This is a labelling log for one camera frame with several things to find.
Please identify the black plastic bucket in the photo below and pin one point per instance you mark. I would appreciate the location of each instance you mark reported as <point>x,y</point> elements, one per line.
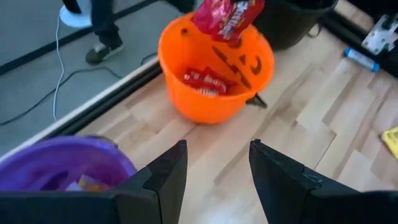
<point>289,28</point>

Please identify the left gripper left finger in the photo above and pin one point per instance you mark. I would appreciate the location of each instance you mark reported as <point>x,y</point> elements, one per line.
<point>140,202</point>

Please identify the blue white marker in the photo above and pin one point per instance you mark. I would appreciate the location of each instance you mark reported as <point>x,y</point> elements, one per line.
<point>360,59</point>

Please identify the person's leg and shoe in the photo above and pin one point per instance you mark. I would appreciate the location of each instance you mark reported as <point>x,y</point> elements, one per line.
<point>102,21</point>

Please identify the white base floor stand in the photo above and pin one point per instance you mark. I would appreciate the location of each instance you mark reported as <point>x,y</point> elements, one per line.
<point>77,20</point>

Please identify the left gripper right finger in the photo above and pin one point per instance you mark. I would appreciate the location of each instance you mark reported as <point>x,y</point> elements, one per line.
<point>295,199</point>

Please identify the orange pumpkin face bucket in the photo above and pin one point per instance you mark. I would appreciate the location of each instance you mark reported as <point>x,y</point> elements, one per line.
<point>192,102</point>

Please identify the yellow Sour Patch packet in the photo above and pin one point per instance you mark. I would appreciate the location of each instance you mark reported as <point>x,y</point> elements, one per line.
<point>392,143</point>

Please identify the silver frame bracket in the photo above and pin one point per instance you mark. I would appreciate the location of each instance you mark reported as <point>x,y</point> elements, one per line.
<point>379,34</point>

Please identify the purple plastic bucket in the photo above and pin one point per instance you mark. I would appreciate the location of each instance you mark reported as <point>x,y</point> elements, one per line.
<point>37,155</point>

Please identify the red Skittles packet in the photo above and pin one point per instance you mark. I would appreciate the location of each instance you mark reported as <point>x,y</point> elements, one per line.
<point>217,82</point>
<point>230,21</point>
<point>192,76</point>

